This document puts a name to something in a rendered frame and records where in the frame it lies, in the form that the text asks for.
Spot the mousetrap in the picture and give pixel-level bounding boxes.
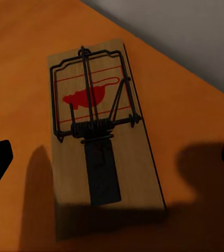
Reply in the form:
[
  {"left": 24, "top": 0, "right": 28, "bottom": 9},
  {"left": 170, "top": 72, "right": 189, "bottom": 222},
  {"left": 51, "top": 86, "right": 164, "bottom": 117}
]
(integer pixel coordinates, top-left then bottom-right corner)
[{"left": 47, "top": 38, "right": 168, "bottom": 241}]

